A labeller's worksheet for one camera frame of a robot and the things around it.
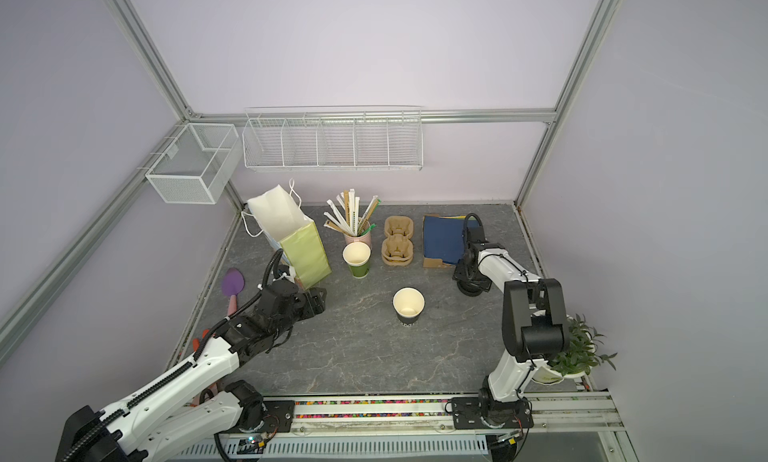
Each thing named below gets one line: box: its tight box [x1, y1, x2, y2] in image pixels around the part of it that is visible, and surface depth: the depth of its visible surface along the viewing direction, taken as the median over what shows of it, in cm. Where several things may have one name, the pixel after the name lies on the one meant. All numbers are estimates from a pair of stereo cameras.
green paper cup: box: [342, 241, 372, 279], surface depth 98 cm
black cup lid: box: [457, 280, 485, 297], surface depth 96 cm
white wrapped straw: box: [348, 188, 355, 235], surface depth 101 cm
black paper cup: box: [392, 286, 426, 324], surface depth 86 cm
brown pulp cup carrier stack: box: [381, 215, 414, 267], surface depth 104 cm
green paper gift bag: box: [247, 184, 332, 289], surface depth 90 cm
